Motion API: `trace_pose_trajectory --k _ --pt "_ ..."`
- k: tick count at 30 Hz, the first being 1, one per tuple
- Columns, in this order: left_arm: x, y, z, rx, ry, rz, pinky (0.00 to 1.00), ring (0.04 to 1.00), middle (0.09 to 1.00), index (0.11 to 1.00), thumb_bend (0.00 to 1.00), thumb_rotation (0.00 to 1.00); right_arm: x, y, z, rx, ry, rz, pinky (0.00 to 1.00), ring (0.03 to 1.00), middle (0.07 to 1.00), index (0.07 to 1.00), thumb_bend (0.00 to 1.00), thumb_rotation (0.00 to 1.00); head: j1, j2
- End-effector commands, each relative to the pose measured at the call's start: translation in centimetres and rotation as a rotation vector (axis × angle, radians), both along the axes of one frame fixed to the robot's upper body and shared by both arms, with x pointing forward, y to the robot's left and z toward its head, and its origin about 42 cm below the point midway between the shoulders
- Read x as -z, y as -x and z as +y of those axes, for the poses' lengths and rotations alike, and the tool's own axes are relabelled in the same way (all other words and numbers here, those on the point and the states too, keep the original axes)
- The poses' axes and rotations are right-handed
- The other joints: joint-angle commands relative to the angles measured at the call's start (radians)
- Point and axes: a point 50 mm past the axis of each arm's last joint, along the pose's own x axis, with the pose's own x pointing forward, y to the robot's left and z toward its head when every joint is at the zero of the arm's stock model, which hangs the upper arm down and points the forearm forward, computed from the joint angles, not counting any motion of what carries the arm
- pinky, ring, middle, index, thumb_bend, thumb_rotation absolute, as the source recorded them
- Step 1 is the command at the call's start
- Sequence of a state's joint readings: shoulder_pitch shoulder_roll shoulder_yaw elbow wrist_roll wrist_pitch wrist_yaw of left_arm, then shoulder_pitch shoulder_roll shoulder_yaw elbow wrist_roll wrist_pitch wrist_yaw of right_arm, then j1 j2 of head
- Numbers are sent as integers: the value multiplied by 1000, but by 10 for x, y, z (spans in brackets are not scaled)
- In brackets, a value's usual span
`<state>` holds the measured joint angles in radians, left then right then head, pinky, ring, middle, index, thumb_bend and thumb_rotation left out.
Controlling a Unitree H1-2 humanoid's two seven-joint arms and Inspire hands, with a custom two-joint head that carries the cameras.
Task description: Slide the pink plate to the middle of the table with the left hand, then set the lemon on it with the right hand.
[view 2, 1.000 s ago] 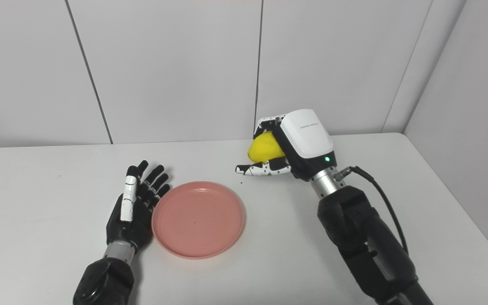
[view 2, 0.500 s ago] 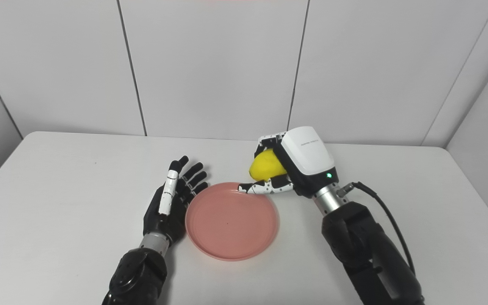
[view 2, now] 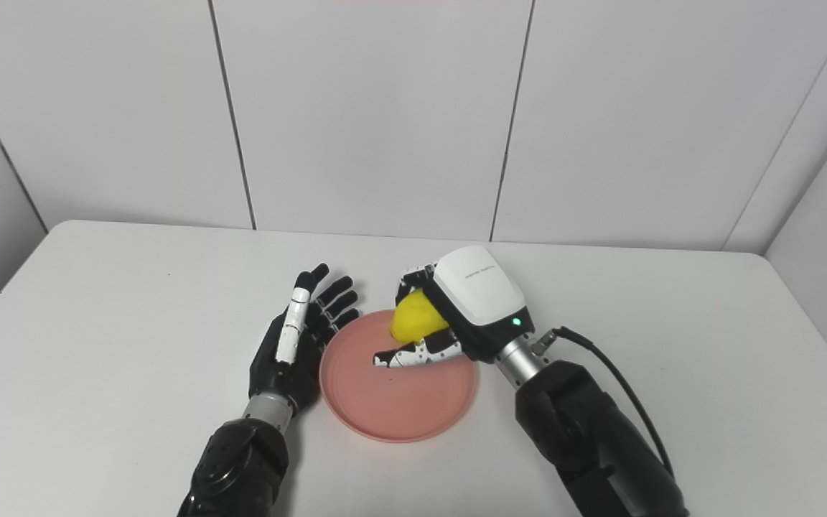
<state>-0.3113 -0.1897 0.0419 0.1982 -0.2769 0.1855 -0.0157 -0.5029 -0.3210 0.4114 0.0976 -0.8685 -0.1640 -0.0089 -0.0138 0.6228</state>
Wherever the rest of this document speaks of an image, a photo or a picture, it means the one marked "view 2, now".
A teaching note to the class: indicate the yellow lemon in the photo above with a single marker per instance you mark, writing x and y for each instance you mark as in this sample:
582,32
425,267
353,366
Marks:
413,321

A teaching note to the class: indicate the pink round plate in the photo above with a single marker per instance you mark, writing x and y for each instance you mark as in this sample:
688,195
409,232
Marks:
399,402

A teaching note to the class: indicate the black and white left hand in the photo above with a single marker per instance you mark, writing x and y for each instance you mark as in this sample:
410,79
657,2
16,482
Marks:
277,370

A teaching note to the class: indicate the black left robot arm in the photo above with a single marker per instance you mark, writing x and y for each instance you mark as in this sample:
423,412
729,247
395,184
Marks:
241,463

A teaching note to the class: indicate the black and white right hand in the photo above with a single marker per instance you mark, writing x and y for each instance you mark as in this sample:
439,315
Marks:
478,294

